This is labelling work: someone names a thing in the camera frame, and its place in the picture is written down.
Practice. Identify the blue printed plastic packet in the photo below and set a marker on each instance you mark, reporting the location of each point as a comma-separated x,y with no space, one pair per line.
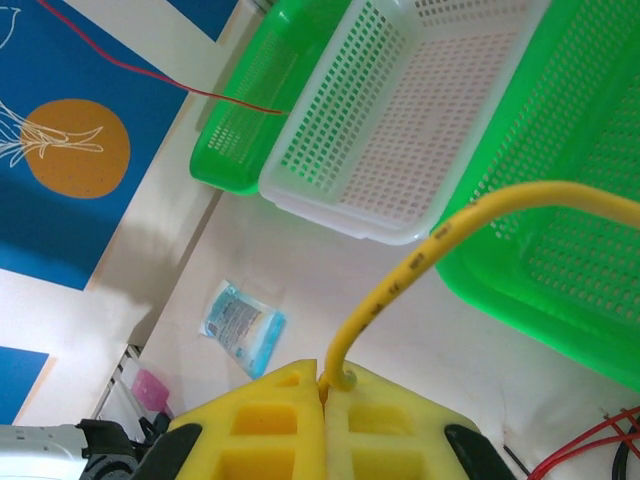
240,320

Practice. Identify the white plastic mesh basket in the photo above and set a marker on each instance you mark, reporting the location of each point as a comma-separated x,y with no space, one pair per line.
390,140

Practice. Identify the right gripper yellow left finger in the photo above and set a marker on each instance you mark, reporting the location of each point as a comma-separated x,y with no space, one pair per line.
260,430

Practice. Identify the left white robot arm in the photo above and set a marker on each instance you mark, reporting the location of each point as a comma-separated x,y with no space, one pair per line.
40,450

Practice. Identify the green plastic mesh basket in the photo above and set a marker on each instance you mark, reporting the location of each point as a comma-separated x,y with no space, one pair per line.
575,150
235,130

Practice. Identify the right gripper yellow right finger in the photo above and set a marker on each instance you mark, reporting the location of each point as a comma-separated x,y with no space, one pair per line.
400,430

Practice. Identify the pink pill box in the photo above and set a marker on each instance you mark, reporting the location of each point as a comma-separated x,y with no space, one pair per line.
150,390

